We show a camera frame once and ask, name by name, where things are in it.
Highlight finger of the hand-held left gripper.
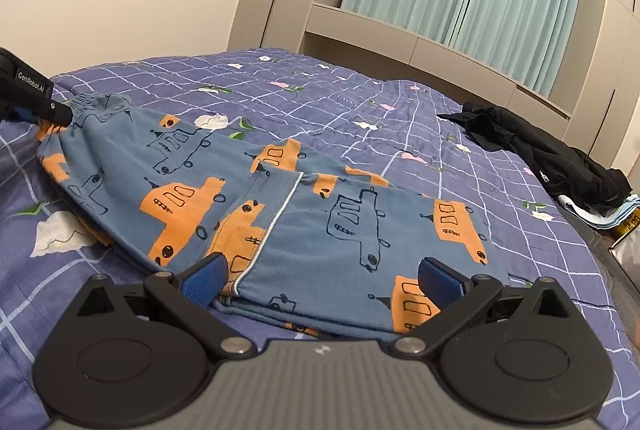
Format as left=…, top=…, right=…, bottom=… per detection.
left=6, top=100, right=75, bottom=128

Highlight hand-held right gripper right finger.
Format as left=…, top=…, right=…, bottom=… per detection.
left=392, top=257, right=576, bottom=359

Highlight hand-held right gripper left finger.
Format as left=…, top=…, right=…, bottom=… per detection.
left=67, top=253, right=257, bottom=360

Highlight blue pants with orange cars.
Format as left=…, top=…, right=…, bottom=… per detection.
left=36, top=92, right=512, bottom=342

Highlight grey quilted mattress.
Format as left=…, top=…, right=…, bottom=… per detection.
left=564, top=205, right=640, bottom=353

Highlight black garment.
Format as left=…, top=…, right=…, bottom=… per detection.
left=436, top=102, right=635, bottom=217

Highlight light blue folded cloth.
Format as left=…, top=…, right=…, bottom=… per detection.
left=556, top=193, right=640, bottom=232

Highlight white shopping bag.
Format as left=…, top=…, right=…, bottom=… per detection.
left=606, top=206, right=640, bottom=283

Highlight purple checked blanket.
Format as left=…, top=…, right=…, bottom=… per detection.
left=0, top=46, right=640, bottom=430

